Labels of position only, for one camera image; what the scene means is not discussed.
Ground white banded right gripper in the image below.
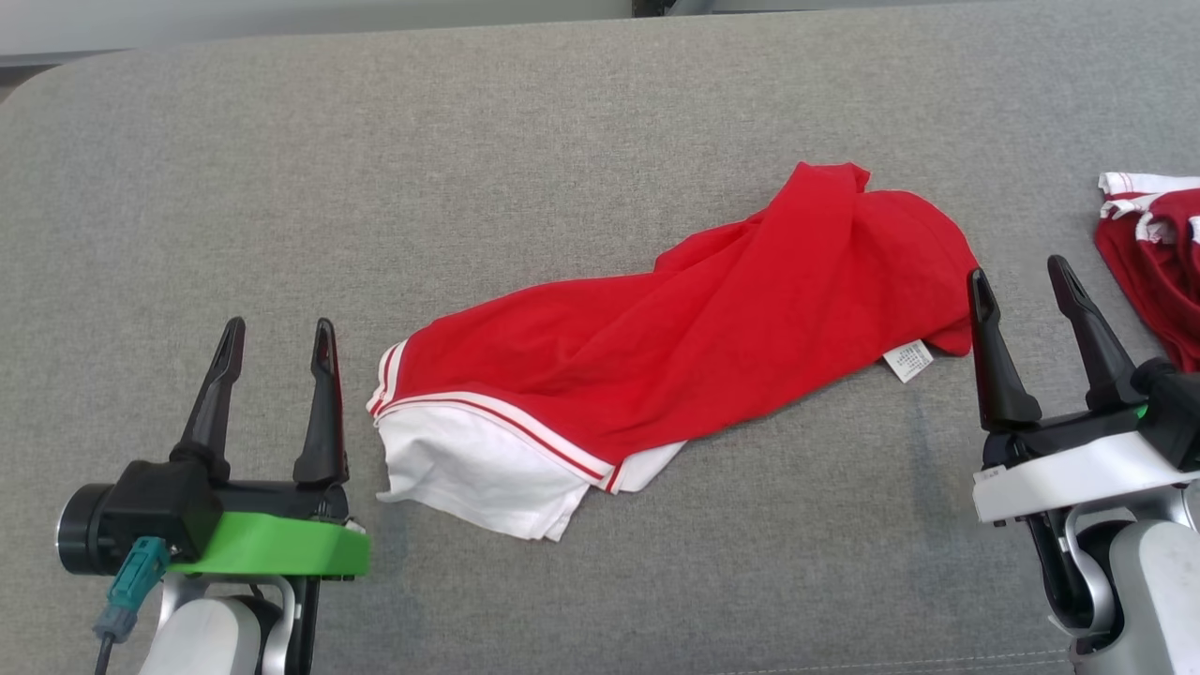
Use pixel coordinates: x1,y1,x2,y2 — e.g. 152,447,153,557
967,254,1200,524

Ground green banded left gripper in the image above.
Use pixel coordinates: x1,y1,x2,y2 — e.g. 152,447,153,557
167,317,371,578

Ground red shorts with white trim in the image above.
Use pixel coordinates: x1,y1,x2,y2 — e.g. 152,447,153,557
1094,172,1200,373

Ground red and white basketball jersey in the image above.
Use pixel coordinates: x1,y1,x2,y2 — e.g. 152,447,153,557
366,161,981,543

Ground teal plug left camera cable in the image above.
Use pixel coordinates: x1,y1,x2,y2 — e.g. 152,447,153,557
92,536,172,675

